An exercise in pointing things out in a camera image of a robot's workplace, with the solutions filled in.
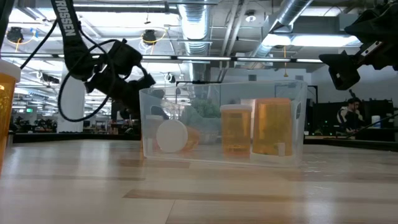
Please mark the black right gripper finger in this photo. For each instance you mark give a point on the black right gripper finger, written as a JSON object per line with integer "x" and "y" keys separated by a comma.
{"x": 377, "y": 25}
{"x": 340, "y": 70}

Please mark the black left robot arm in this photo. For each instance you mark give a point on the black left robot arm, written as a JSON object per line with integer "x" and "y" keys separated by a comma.
{"x": 66, "y": 28}

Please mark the clear plastic basket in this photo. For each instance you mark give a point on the clear plastic basket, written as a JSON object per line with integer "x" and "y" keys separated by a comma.
{"x": 205, "y": 157}

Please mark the person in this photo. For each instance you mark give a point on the person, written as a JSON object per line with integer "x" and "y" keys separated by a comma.
{"x": 349, "y": 118}

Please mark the green potted plant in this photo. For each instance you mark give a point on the green potted plant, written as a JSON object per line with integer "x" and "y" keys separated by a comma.
{"x": 205, "y": 109}

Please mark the black workbench with equipment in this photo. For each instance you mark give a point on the black workbench with equipment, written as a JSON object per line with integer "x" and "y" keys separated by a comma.
{"x": 323, "y": 118}

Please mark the white pillar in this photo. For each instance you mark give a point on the white pillar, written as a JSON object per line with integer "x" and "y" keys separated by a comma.
{"x": 73, "y": 107}

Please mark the white cup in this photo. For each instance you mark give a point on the white cup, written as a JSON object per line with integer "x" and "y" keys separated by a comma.
{"x": 376, "y": 122}

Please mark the round ceiling detector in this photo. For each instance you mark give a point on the round ceiling detector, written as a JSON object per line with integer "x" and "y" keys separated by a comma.
{"x": 250, "y": 17}

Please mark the black ceiling-mounted camera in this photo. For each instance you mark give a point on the black ceiling-mounted camera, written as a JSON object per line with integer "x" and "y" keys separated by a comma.
{"x": 14, "y": 33}
{"x": 149, "y": 36}

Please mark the silver ventilation duct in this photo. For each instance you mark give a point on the silver ventilation duct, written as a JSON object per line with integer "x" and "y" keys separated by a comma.
{"x": 195, "y": 25}
{"x": 289, "y": 12}

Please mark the black rail with light strips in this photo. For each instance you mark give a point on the black rail with light strips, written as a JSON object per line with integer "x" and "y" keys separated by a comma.
{"x": 233, "y": 58}

